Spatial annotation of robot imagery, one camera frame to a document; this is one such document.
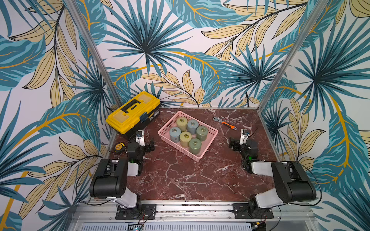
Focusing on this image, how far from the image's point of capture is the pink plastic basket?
3.01 ft

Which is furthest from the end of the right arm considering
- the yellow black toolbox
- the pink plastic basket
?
the yellow black toolbox

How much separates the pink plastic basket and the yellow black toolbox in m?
0.15

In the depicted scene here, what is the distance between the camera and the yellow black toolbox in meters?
0.90

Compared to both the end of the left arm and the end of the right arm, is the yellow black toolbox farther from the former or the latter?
the end of the right arm

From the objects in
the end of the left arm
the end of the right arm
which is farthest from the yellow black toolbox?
the end of the right arm
